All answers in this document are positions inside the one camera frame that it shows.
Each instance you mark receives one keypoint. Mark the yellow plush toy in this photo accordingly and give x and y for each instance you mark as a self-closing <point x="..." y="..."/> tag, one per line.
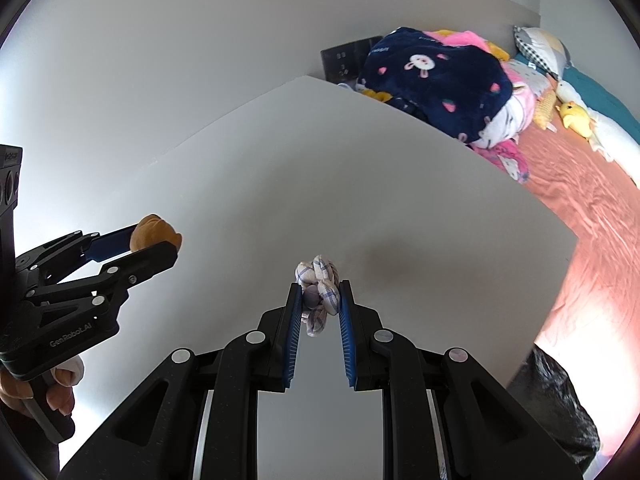
<point x="499" y="51"/>

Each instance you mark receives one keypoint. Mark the navy bunny print blanket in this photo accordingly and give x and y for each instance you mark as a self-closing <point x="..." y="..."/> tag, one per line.
<point x="440" y="90"/>

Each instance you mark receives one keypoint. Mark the black bag lined trash bin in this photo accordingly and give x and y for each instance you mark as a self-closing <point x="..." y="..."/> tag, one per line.
<point x="550" y="400"/>

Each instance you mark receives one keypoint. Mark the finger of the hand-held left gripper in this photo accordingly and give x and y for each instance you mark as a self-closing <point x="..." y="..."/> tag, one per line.
<point x="145" y="262"/>
<point x="107" y="245"/>

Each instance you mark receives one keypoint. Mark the light printed bolster pillow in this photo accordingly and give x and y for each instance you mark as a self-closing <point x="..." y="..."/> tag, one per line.
<point x="527" y="77"/>

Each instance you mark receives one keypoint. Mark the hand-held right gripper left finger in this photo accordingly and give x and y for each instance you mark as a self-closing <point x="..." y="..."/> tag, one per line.
<point x="295" y="340"/>

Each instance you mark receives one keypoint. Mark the person's left hand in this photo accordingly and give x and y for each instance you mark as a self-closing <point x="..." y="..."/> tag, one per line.
<point x="67" y="385"/>

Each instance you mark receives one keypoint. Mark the pink fluffy blanket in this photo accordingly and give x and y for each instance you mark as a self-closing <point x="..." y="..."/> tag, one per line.
<point x="467" y="40"/>

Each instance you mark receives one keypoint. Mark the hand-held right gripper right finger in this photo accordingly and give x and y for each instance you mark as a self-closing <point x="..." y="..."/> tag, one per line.
<point x="347" y="340"/>

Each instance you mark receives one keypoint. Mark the patchwork checked pillow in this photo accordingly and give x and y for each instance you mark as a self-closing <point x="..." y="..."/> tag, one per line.
<point x="542" y="47"/>

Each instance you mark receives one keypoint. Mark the black wall outlet panel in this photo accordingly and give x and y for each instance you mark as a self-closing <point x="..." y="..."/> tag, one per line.
<point x="345" y="60"/>

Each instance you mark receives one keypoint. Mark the white goose plush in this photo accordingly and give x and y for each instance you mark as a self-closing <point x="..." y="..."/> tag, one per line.
<point x="615" y="135"/>

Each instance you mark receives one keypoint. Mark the brown ball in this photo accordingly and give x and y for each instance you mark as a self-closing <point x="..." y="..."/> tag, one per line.
<point x="155" y="230"/>

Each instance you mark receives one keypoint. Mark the pink cat print blanket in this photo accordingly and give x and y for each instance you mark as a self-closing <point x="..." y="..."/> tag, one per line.
<point x="505" y="160"/>

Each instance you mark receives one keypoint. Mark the yellow corn plush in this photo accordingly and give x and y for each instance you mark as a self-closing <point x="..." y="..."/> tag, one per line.
<point x="545" y="107"/>

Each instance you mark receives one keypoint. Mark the bed with pink sheet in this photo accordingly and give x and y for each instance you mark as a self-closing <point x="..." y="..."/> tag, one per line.
<point x="590" y="240"/>

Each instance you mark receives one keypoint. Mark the white printed blanket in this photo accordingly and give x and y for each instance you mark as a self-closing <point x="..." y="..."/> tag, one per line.
<point x="505" y="120"/>

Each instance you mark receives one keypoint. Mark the white bedside cabinet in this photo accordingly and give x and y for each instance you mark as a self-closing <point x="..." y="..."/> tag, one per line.
<point x="350" y="185"/>

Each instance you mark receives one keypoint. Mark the teal pillow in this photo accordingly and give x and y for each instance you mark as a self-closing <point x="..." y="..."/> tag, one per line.
<point x="600" y="95"/>

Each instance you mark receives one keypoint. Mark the yellow duck plush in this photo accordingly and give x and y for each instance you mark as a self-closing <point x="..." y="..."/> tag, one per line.
<point x="575" y="117"/>

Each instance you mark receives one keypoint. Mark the white checked cloth wad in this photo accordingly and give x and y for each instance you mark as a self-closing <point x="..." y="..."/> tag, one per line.
<point x="324" y="282"/>

